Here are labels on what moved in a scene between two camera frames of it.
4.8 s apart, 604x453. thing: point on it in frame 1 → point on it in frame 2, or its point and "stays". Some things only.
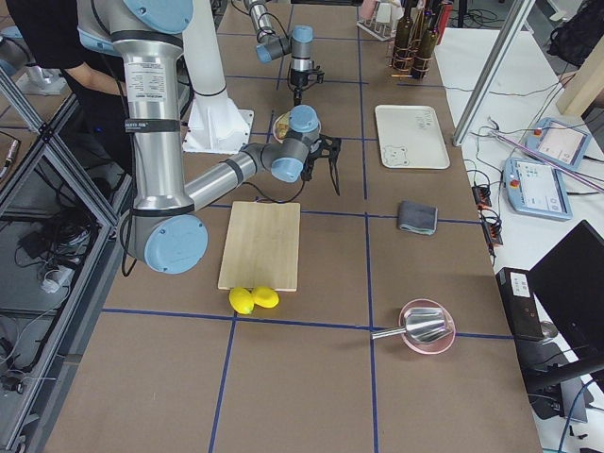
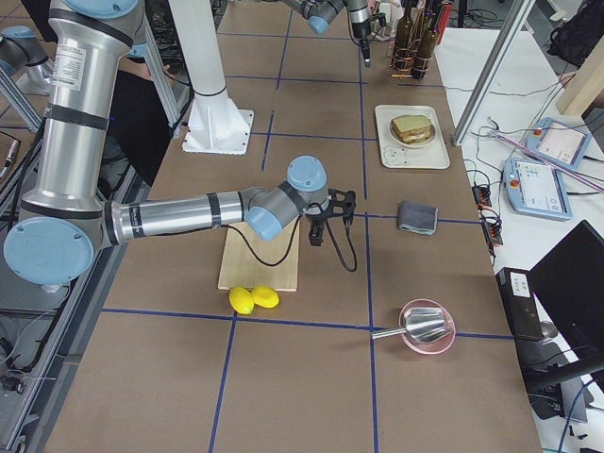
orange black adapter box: [481, 196] stays
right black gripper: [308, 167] → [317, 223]
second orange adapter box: [494, 233] stays
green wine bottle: [404, 28] stays
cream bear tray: [411, 137] stays
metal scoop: [423, 325] stays
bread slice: [282, 125] → [405, 125]
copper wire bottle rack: [411, 59] stays
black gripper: [328, 146] → [343, 203]
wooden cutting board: [261, 246] stays
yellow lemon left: [241, 300] stays
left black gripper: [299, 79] → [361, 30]
